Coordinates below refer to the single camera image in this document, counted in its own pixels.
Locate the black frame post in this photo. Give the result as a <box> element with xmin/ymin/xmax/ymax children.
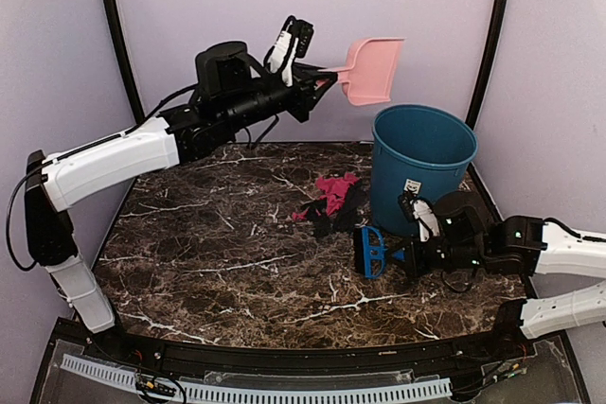
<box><xmin>102</xmin><ymin>0</ymin><xmax>145</xmax><ymax>126</ymax></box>
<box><xmin>465</xmin><ymin>0</ymin><xmax>516</xmax><ymax>131</ymax></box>

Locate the right black frame post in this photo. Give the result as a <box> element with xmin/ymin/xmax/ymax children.
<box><xmin>465</xmin><ymin>0</ymin><xmax>516</xmax><ymax>131</ymax></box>

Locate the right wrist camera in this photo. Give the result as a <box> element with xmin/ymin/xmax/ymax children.
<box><xmin>398</xmin><ymin>190</ymin><xmax>441</xmax><ymax>242</ymax></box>

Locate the pink paper scrap back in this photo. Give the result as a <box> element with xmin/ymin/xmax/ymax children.
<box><xmin>292</xmin><ymin>172</ymin><xmax>360</xmax><ymax>221</ymax></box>

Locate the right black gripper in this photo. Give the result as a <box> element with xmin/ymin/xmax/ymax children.
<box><xmin>386</xmin><ymin>232</ymin><xmax>488</xmax><ymax>277</ymax></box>

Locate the left black frame post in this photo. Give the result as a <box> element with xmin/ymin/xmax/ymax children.
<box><xmin>102</xmin><ymin>0</ymin><xmax>145</xmax><ymax>126</ymax></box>

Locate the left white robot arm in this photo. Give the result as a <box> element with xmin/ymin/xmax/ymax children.
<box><xmin>13</xmin><ymin>41</ymin><xmax>338</xmax><ymax>362</ymax></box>

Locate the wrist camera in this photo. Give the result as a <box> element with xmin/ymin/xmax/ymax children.
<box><xmin>398</xmin><ymin>190</ymin><xmax>441</xmax><ymax>242</ymax></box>
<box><xmin>263</xmin><ymin>15</ymin><xmax>316</xmax><ymax>87</ymax></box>

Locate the white slotted cable duct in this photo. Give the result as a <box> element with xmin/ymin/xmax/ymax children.
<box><xmin>60</xmin><ymin>353</ymin><xmax>454</xmax><ymax>404</ymax></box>

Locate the blue hand brush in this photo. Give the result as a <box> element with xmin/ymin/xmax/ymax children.
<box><xmin>352</xmin><ymin>226</ymin><xmax>404</xmax><ymax>279</ymax></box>

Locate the pink plastic dustpan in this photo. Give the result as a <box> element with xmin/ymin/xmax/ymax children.
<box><xmin>323</xmin><ymin>38</ymin><xmax>404</xmax><ymax>107</ymax></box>

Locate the blue plastic waste bin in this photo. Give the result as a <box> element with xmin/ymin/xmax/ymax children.
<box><xmin>369</xmin><ymin>104</ymin><xmax>478</xmax><ymax>237</ymax></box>

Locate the black table front rail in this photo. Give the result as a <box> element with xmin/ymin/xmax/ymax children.
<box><xmin>51</xmin><ymin>317</ymin><xmax>535</xmax><ymax>378</ymax></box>

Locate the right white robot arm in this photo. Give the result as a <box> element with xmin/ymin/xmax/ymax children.
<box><xmin>396</xmin><ymin>190</ymin><xmax>605</xmax><ymax>360</ymax></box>

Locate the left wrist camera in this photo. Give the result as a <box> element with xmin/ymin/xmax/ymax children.
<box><xmin>263</xmin><ymin>15</ymin><xmax>316</xmax><ymax>87</ymax></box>

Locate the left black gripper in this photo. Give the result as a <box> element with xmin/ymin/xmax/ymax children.
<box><xmin>223</xmin><ymin>64</ymin><xmax>339</xmax><ymax>132</ymax></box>

